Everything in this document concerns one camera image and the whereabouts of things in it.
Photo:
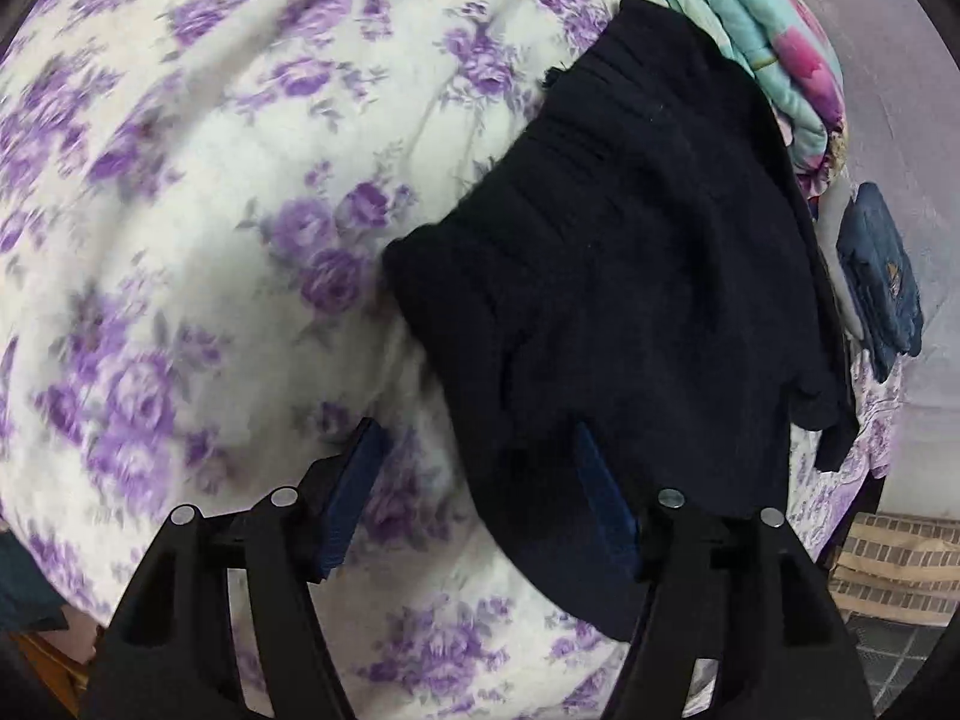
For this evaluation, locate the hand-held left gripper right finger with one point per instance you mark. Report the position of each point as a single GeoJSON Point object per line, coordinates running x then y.
{"type": "Point", "coordinates": [604, 511]}

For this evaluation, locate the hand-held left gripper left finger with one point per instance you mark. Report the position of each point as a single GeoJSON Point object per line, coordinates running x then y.
{"type": "Point", "coordinates": [352, 496]}

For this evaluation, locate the black pants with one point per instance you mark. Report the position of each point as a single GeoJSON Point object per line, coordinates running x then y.
{"type": "Point", "coordinates": [637, 277]}

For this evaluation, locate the folded grey pants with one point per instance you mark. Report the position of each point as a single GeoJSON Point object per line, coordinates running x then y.
{"type": "Point", "coordinates": [844, 296]}

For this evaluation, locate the striped woven mat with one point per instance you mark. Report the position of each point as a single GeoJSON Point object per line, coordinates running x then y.
{"type": "Point", "coordinates": [900, 562]}

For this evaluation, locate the purple floral bed sheet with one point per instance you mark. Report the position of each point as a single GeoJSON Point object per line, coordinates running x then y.
{"type": "Point", "coordinates": [187, 240]}

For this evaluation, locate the dark cloth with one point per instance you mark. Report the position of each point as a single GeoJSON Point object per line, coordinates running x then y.
{"type": "Point", "coordinates": [22, 577]}

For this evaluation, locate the folded blue jeans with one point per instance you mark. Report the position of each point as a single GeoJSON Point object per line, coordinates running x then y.
{"type": "Point", "coordinates": [879, 277]}

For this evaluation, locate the teal pink floral quilt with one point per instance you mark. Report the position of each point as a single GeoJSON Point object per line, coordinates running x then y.
{"type": "Point", "coordinates": [750, 15]}

